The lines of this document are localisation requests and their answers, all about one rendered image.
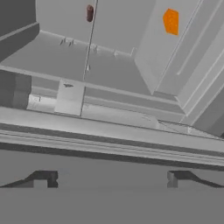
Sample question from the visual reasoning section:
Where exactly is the orange cheese wedge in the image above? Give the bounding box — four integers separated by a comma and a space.
162, 8, 179, 37

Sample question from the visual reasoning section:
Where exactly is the brown sausage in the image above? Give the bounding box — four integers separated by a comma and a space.
86, 4, 95, 23

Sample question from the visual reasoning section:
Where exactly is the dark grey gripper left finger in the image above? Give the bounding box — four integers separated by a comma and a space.
0, 170, 60, 189

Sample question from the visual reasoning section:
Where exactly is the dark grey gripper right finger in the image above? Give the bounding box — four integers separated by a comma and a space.
166, 170, 224, 189

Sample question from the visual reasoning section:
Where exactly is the grey fridge door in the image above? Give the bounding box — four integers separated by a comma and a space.
134, 0, 224, 138

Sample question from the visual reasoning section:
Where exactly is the grey fridge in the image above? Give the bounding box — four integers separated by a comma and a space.
0, 0, 224, 172

